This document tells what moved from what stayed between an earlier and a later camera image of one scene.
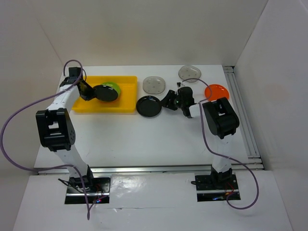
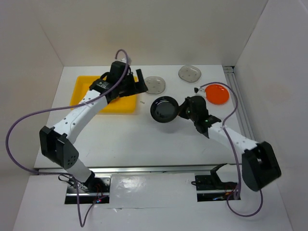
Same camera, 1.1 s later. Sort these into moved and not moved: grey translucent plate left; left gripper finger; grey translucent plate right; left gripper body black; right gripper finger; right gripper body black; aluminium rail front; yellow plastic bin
Moved: left gripper body black; left gripper finger; right gripper body black; right gripper finger
Not moved: grey translucent plate left; aluminium rail front; grey translucent plate right; yellow plastic bin
